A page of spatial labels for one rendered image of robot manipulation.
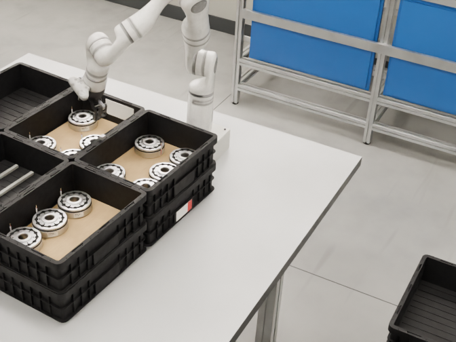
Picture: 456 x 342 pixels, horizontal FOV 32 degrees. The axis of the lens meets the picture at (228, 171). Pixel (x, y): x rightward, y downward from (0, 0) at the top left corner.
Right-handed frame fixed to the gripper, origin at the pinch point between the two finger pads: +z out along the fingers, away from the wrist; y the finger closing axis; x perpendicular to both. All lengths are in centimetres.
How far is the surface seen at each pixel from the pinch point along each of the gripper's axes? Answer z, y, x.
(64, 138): 18.2, 2.6, 5.5
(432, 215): 84, -86, -157
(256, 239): 1, -68, -21
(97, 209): -0.8, -33.5, 18.7
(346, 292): 73, -93, -82
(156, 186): -13.9, -40.9, 4.5
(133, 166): 6.6, -23.2, -3.6
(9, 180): 11.4, -6.1, 32.3
